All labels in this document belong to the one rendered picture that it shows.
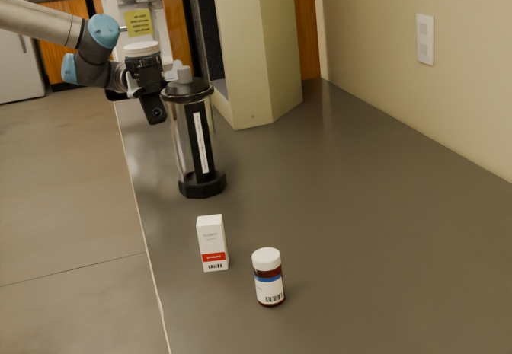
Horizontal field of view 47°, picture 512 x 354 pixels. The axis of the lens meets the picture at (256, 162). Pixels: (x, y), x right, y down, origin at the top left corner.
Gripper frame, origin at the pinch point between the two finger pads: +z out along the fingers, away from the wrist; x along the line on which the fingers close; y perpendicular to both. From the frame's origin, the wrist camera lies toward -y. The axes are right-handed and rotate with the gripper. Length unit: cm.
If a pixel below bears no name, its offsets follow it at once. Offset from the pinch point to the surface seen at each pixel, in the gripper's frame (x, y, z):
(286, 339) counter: -13, -29, 61
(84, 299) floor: -13, -98, -130
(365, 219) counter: 17, -26, 43
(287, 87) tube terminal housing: 43.1, -10.4, -20.6
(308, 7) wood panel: 69, 9, -42
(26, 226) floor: -21, -85, -225
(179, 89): -2.7, 1.4, 15.2
